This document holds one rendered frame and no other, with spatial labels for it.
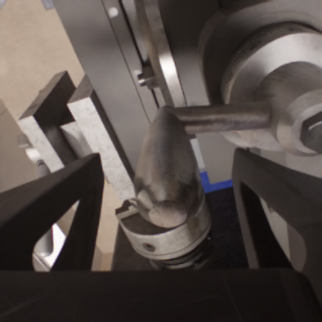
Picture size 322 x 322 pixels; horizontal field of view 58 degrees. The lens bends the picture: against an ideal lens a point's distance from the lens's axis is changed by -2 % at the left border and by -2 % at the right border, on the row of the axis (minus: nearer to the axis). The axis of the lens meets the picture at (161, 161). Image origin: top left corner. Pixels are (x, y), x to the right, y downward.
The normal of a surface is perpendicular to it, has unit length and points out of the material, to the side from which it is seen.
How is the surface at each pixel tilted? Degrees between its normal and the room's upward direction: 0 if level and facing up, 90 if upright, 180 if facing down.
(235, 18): 90
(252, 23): 90
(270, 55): 90
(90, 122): 90
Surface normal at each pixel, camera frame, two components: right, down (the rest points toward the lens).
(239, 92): -0.01, 0.56
